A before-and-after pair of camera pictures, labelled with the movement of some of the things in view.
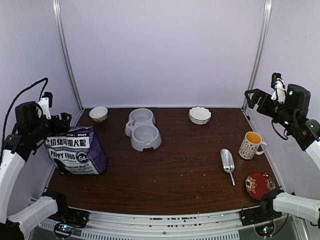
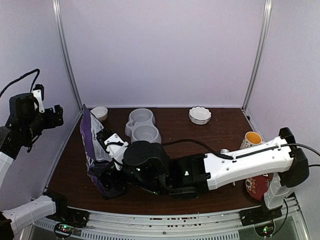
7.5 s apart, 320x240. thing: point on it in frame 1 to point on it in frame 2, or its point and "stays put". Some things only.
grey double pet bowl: [140, 127] stays put
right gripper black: [265, 97] to [107, 176]
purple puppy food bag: [79, 151] to [95, 154]
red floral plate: [258, 184] stays put
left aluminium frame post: [57, 10] stays put
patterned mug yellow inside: [250, 145] stays put
